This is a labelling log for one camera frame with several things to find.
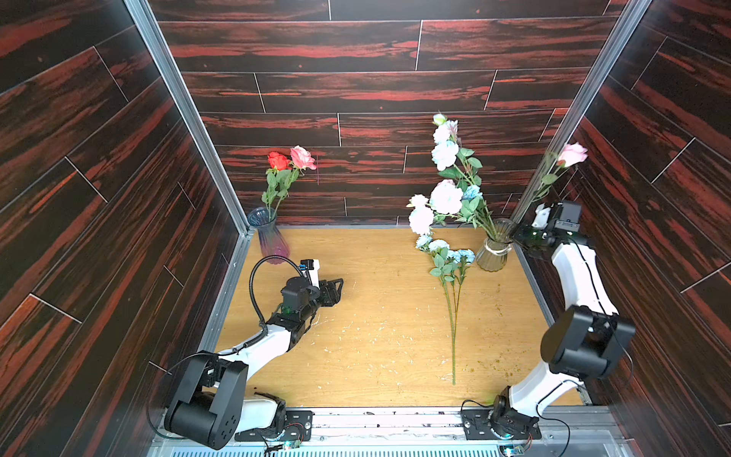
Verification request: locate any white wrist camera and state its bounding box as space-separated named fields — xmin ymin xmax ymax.
xmin=531 ymin=204 xmax=551 ymax=230
xmin=299 ymin=259 xmax=320 ymax=288

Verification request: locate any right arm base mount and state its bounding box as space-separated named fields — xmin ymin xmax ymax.
xmin=459 ymin=390 xmax=542 ymax=441

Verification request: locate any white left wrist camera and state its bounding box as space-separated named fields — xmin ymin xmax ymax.
xmin=299 ymin=259 xmax=320 ymax=288

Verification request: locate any white flower stem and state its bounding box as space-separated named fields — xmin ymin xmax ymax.
xmin=415 ymin=233 xmax=459 ymax=385

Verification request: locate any pink rose stem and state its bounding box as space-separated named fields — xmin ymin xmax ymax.
xmin=282 ymin=146 xmax=316 ymax=202

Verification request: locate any clear glass vase with ribbon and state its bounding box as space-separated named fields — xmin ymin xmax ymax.
xmin=475 ymin=218 xmax=517 ymax=272

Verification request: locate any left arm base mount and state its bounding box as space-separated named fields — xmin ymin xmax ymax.
xmin=233 ymin=392 xmax=314 ymax=442

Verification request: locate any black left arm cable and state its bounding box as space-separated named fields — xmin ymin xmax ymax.
xmin=247 ymin=253 xmax=304 ymax=335

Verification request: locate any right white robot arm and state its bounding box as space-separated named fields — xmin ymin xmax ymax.
xmin=490 ymin=201 xmax=636 ymax=437

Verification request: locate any blue purple glass vase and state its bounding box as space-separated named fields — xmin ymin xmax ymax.
xmin=247 ymin=207 xmax=290 ymax=265

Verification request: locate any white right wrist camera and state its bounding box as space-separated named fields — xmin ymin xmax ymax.
xmin=531 ymin=204 xmax=551 ymax=230

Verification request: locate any light blue flower bunch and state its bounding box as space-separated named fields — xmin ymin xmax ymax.
xmin=407 ymin=112 xmax=500 ymax=239

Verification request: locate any red rose stem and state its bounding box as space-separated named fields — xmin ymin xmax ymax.
xmin=262 ymin=152 xmax=292 ymax=220

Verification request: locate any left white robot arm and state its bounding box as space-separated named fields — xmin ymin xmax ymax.
xmin=163 ymin=276 xmax=344 ymax=451

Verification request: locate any pink rose in clear vase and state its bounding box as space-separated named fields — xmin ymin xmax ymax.
xmin=511 ymin=143 xmax=588 ymax=222

